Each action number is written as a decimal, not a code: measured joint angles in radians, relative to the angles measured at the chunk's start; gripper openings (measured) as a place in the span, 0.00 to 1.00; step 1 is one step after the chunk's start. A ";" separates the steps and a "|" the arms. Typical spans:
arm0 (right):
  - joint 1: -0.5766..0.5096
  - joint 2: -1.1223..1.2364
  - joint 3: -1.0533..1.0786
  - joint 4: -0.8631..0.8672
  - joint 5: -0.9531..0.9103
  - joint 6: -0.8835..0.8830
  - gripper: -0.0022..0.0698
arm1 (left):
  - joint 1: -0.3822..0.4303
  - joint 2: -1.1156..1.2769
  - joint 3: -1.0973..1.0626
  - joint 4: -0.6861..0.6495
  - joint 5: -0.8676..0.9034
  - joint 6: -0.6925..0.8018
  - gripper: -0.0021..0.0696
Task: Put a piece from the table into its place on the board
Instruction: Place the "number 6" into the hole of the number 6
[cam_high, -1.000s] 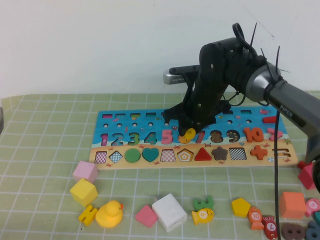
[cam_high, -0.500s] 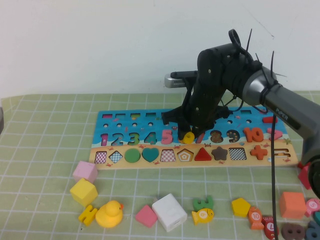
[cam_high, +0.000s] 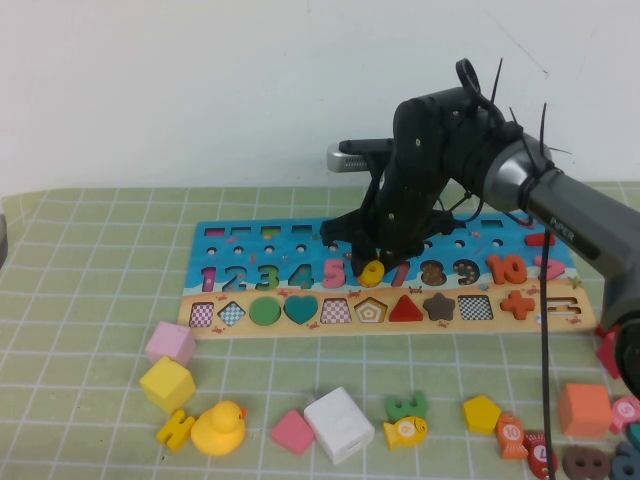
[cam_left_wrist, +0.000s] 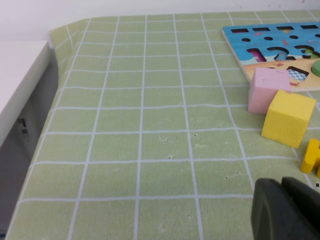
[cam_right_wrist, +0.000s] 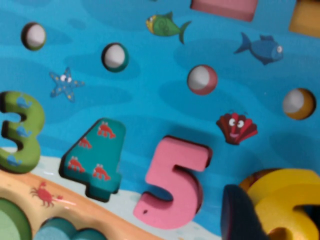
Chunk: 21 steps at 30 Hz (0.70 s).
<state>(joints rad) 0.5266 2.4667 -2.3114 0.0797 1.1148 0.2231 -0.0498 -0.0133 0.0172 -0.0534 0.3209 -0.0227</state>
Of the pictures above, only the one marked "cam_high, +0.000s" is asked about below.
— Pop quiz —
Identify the red triangle piece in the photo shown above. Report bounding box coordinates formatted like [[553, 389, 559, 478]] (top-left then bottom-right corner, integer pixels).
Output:
[[388, 294, 425, 322]]

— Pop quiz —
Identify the green circle piece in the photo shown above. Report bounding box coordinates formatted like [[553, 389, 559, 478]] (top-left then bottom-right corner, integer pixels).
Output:
[[248, 296, 282, 326]]

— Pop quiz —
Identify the pink diamond piece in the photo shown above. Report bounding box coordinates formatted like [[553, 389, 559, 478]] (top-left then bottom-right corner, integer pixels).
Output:
[[270, 409, 316, 457]]

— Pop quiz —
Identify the white charger block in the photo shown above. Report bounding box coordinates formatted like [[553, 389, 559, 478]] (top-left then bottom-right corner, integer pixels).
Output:
[[303, 385, 376, 465]]

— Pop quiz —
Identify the yellow fish piece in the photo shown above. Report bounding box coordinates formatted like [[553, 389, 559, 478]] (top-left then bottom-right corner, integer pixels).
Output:
[[382, 415, 430, 451]]

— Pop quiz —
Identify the yellow pentagon piece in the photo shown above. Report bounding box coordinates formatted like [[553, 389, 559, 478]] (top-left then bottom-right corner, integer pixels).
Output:
[[462, 394, 503, 435]]

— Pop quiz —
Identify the orange plus sign piece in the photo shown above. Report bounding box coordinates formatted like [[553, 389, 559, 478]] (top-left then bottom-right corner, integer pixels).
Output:
[[499, 289, 537, 320]]

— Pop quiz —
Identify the pink greater-than sign piece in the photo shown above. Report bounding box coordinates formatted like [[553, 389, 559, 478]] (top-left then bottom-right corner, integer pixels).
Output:
[[532, 255, 566, 281]]

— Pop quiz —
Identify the red fish piece number seven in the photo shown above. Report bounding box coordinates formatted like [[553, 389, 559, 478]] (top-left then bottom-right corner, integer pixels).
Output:
[[524, 432, 558, 480]]

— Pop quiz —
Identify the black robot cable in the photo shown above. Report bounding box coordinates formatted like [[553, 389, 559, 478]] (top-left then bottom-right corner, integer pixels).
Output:
[[453, 58, 557, 480]]

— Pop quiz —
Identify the brown number eight piece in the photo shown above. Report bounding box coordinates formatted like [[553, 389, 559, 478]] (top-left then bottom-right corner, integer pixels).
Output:
[[562, 445, 612, 480]]

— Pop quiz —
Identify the red foam cube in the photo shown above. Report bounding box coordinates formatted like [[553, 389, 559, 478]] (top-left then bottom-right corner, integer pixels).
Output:
[[595, 333, 624, 381]]

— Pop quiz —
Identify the green number three piece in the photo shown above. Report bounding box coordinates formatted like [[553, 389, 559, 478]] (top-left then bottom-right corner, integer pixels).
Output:
[[385, 391, 429, 421]]

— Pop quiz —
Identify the wooden number shape puzzle board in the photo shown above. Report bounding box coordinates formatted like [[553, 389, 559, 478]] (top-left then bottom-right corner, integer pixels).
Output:
[[178, 212, 599, 341]]

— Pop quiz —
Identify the yellow wooden cube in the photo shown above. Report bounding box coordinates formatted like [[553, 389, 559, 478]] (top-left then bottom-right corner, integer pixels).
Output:
[[139, 355, 197, 414]]

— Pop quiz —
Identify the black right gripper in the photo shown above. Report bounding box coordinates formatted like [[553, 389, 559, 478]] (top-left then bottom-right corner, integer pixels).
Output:
[[319, 164, 469, 271]]

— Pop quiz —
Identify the orange foam cube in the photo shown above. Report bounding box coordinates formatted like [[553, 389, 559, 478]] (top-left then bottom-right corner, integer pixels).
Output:
[[558, 383, 614, 440]]

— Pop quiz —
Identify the orange fish piece number ten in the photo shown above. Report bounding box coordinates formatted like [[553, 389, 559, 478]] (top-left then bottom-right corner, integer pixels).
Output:
[[494, 412, 530, 460]]

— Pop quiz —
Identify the pink fish piece number five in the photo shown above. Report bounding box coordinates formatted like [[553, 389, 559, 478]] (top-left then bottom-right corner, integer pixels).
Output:
[[608, 396, 640, 435]]

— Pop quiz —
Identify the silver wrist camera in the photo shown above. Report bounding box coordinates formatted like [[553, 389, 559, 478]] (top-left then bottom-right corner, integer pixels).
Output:
[[327, 138, 399, 175]]

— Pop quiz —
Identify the yellow rubber duck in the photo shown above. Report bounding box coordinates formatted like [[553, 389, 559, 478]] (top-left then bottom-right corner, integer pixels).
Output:
[[190, 399, 249, 457]]

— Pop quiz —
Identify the teal heart piece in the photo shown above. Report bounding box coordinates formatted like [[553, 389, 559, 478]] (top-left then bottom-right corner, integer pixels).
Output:
[[283, 294, 320, 325]]

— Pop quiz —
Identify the pink wooden cube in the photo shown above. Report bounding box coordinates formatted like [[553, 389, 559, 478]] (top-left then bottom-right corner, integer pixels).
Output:
[[145, 321, 197, 368]]

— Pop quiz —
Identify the brown star piece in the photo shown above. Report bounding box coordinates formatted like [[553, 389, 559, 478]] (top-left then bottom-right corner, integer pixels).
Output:
[[422, 292, 456, 321]]

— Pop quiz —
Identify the yellow H-shaped piece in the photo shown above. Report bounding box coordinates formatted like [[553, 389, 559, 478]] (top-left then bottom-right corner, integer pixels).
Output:
[[156, 408, 197, 454]]

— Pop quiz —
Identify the green checkered tablecloth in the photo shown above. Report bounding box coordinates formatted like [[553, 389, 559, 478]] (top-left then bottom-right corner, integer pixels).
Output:
[[0, 182, 640, 480]]

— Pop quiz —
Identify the yellow number six piece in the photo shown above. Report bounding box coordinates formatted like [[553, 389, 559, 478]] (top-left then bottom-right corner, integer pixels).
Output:
[[357, 258, 386, 289]]

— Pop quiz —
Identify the teal number piece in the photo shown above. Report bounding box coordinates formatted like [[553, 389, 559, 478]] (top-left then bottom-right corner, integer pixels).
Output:
[[612, 439, 640, 480]]

